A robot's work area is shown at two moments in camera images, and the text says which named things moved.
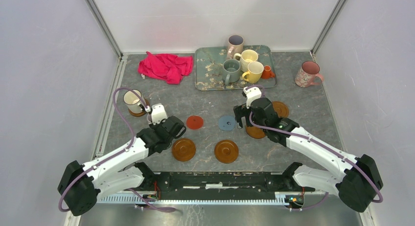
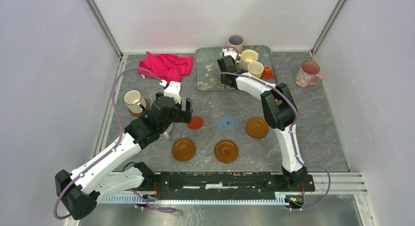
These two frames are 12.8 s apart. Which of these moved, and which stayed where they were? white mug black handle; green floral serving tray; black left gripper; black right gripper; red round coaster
Moved: black left gripper; black right gripper
Stayed: red round coaster; white mug black handle; green floral serving tray
